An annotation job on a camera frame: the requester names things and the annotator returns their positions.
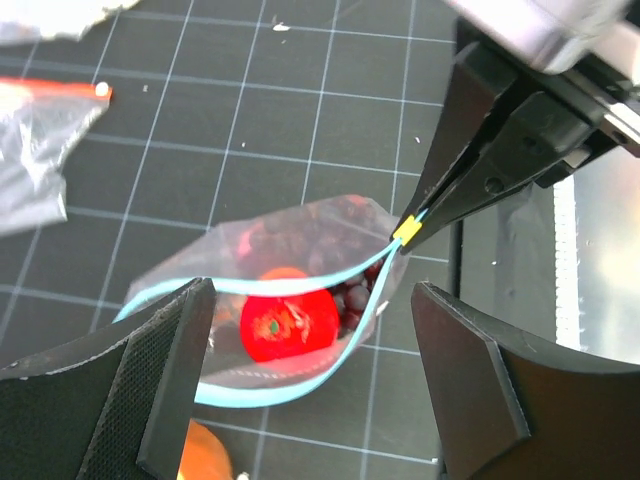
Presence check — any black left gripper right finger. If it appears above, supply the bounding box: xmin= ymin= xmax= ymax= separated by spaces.
xmin=411 ymin=282 xmax=639 ymax=479

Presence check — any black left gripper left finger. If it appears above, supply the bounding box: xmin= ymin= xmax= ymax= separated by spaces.
xmin=1 ymin=278 xmax=215 ymax=479

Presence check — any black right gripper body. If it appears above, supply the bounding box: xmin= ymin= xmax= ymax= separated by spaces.
xmin=456 ymin=17 xmax=639 ymax=157

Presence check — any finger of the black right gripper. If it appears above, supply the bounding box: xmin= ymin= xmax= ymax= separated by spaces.
xmin=401 ymin=91 xmax=604 ymax=254
xmin=403 ymin=42 xmax=515 ymax=216

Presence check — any orange plastic basket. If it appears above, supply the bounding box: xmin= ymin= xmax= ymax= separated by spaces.
xmin=177 ymin=420 xmax=233 ymax=480

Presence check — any purple grape bunch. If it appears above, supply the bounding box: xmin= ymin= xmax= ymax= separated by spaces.
xmin=233 ymin=195 xmax=395 ymax=338

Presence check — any orange fruit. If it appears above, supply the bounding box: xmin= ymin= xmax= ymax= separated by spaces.
xmin=260 ymin=266 xmax=308 ymax=281

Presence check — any clear blue-zip bag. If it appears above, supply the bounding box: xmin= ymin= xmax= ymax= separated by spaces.
xmin=121 ymin=195 xmax=408 ymax=408

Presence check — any clear orange-zip bag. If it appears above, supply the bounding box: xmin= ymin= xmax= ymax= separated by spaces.
xmin=1 ymin=77 xmax=112 ymax=236

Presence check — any clear bag with white pieces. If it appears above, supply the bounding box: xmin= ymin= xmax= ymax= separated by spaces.
xmin=1 ymin=0 xmax=139 ymax=46

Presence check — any black grid mat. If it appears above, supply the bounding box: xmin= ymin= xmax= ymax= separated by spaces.
xmin=1 ymin=1 xmax=454 ymax=479

